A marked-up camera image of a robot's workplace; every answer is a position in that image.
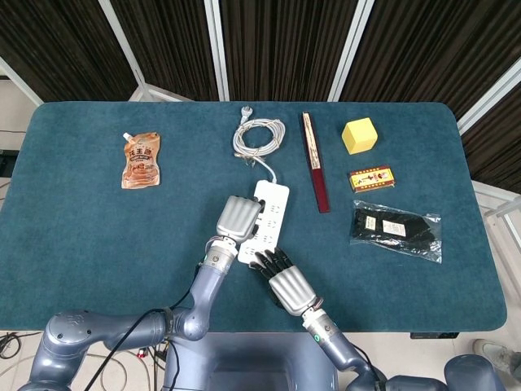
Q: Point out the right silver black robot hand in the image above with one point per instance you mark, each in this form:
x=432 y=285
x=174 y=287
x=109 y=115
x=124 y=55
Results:
x=291 y=291

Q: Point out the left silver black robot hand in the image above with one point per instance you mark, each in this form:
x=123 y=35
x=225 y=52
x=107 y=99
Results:
x=238 y=218

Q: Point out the white power strip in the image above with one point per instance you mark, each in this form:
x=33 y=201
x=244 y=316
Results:
x=274 y=212

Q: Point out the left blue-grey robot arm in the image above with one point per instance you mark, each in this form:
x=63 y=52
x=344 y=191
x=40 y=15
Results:
x=203 y=297

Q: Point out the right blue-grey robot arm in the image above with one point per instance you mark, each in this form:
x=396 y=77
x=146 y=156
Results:
x=338 y=346

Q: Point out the blue-grey robot torso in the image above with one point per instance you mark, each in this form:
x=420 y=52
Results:
x=252 y=362

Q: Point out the dark red folded fan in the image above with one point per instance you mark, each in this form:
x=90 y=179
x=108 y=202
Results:
x=317 y=171

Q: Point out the orange sauce pouch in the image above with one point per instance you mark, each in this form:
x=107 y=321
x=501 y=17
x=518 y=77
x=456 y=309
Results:
x=141 y=163

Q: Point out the black gloves in plastic bag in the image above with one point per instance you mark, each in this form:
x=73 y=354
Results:
x=395 y=230

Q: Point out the yellow red small box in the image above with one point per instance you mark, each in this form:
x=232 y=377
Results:
x=372 y=179

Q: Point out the teal table cloth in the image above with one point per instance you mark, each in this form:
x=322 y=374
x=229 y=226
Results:
x=102 y=244

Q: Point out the white screen base foot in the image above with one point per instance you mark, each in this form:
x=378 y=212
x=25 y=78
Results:
x=163 y=93

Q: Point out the yellow foam cube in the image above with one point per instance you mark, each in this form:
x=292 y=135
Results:
x=360 y=136

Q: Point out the black table control panel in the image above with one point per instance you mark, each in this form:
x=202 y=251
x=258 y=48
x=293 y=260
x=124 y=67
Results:
x=433 y=335

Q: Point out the grey shoe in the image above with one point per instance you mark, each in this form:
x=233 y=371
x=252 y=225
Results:
x=492 y=352

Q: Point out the white double screen frame post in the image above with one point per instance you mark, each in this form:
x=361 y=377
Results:
x=217 y=49

